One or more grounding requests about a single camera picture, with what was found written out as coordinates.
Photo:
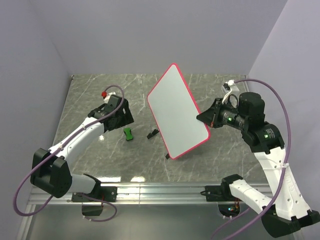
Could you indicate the green whiteboard eraser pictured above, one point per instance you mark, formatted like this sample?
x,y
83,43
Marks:
x,y
128,134

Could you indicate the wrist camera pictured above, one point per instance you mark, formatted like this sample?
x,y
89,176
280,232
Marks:
x,y
229,88
106,95

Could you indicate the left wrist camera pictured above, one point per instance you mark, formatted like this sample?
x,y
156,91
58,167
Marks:
x,y
106,95

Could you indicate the pink framed whiteboard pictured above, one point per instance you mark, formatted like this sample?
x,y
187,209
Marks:
x,y
174,109

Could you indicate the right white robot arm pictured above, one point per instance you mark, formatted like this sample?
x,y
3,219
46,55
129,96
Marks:
x,y
289,212

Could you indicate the aluminium rail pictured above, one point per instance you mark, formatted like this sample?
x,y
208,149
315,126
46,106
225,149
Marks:
x,y
144,194

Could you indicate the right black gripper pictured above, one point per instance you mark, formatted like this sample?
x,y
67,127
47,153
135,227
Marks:
x,y
216,107

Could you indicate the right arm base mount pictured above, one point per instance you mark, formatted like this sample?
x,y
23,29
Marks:
x,y
228,205

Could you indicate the wire whiteboard stand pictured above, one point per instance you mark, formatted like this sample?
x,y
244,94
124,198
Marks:
x,y
154,135

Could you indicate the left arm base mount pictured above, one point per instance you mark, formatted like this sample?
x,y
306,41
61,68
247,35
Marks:
x,y
93,200

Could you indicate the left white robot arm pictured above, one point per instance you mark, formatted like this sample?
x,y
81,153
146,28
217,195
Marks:
x,y
53,173

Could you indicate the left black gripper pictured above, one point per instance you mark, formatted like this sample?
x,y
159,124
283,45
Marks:
x,y
127,118

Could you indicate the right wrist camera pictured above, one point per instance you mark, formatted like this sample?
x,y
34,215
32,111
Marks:
x,y
229,88

